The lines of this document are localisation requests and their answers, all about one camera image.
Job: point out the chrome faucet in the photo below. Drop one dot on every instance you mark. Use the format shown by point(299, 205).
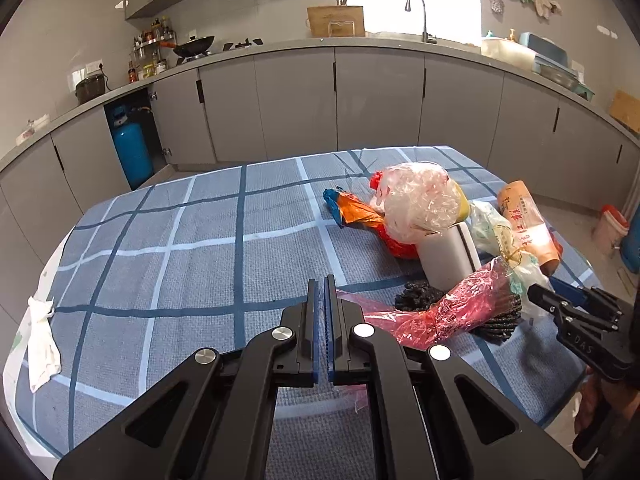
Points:
point(424, 15)

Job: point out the orange and blue snack wrapper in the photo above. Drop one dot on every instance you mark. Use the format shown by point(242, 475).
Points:
point(350, 210)

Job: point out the hanging scrubber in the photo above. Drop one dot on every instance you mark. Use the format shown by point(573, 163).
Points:
point(496, 4)

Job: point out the grey kitchen cabinets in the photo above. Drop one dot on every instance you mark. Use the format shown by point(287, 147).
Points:
point(375, 95)

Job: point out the wall socket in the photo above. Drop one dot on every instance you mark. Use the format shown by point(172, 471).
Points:
point(577, 66)

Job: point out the metal basin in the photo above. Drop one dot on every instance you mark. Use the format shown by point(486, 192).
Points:
point(560, 74)

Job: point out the clear bag with green print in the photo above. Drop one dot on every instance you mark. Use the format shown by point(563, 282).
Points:
point(495, 230)

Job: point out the clear crumpled plastic bag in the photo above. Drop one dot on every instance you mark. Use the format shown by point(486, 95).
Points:
point(420, 200)

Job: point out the teal dish tray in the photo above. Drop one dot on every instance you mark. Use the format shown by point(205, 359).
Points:
point(582, 89)

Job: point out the wooden cutting board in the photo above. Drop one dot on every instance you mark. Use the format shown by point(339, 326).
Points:
point(625, 110)

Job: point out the red plastic bag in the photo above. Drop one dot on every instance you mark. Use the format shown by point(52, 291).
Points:
point(400, 247)

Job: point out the orange printed packet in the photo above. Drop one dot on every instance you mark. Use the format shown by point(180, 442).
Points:
point(525, 220)

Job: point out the pink plastic bag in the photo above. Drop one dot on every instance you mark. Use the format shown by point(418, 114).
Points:
point(460, 310)

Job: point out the person's right hand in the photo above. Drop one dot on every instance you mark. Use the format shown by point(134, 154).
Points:
point(590, 400)

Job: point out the pink bucket with red lid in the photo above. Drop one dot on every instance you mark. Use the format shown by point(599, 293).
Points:
point(610, 230)

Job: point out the black foam net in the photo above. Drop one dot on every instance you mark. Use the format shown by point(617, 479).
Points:
point(415, 297)

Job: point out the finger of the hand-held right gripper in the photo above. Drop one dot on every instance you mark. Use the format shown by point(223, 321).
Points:
point(575, 340)
point(600, 305)

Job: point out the white crumpled paper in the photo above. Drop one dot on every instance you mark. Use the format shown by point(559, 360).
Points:
point(42, 345)

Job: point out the metal spice rack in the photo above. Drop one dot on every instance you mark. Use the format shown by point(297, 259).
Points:
point(150, 52)

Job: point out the black wok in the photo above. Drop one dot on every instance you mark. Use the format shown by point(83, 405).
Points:
point(194, 46)

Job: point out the yellow container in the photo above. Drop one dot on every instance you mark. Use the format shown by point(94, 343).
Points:
point(462, 205)

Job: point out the blue plaid tablecloth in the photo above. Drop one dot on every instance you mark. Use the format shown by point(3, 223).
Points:
point(200, 260)

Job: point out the hanging beige gloves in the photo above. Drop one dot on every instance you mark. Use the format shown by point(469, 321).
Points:
point(547, 6)

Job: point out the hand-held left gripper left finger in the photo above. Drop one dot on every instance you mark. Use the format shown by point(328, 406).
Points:
point(313, 332)

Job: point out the blue dish cover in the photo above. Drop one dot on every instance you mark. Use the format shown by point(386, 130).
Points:
point(545, 47)

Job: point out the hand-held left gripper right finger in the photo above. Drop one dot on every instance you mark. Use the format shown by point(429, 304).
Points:
point(330, 332)

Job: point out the gas stove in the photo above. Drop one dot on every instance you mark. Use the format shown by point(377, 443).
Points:
point(235, 46)

